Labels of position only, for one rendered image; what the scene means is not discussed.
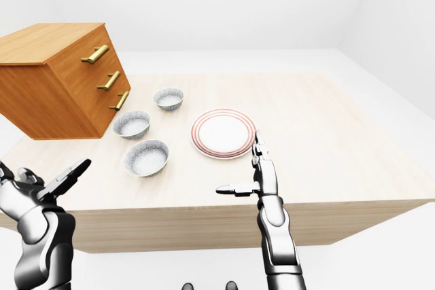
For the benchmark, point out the wooden cabinet drawer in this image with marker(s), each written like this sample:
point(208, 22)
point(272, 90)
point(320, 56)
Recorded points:
point(95, 96)
point(108, 115)
point(76, 69)

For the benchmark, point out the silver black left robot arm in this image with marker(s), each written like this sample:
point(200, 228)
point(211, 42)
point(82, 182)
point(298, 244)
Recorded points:
point(44, 252)

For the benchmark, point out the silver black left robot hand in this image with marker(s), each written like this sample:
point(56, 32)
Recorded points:
point(20, 198)

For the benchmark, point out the grey patterned bowl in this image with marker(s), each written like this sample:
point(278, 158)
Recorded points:
point(131, 125)
point(168, 98)
point(147, 158)

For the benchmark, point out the white plate with red rings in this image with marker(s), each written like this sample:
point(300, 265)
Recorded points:
point(222, 133)

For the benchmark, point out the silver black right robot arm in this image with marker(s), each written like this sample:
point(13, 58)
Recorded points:
point(280, 242)

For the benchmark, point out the small dark rounded shape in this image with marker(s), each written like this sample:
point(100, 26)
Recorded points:
point(231, 286)
point(187, 286)

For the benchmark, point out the wooden cabinet with drawers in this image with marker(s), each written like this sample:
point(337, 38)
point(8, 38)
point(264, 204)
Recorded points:
point(30, 96)

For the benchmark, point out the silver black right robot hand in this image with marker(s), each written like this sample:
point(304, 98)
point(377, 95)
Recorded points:
point(266, 178)

